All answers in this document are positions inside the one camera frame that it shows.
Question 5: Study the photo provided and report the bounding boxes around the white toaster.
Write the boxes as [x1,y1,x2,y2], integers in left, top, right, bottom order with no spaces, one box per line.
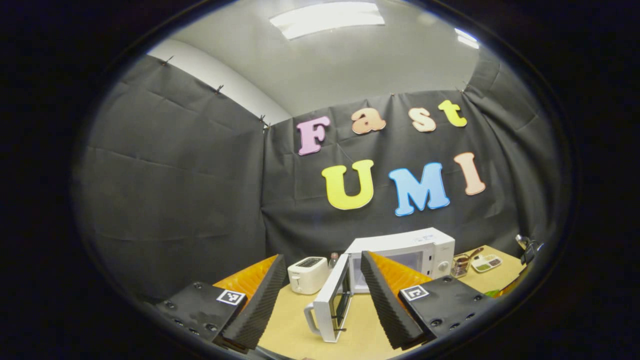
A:
[287,256,330,295]

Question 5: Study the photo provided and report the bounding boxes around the white microwave oven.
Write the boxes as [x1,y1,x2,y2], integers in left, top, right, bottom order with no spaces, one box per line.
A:
[303,227,456,344]

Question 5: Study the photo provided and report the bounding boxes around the small ceiling light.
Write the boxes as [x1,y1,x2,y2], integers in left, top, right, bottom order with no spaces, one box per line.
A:
[454,27,481,50]

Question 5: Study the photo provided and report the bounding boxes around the large ceiling light panel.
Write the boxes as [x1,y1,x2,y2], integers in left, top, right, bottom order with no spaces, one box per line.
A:
[269,1,386,41]

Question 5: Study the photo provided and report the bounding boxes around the white divided spice dish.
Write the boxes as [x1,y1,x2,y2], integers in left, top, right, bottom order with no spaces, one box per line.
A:
[471,254,503,273]

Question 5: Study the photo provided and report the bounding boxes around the black backdrop cloth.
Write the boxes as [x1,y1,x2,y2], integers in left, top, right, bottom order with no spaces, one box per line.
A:
[72,47,566,306]

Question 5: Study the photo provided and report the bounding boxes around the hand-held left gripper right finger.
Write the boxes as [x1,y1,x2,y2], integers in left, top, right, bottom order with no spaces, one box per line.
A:
[360,250,496,351]

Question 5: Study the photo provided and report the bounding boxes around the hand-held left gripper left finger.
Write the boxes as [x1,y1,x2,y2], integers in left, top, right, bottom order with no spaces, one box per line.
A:
[155,254,288,352]

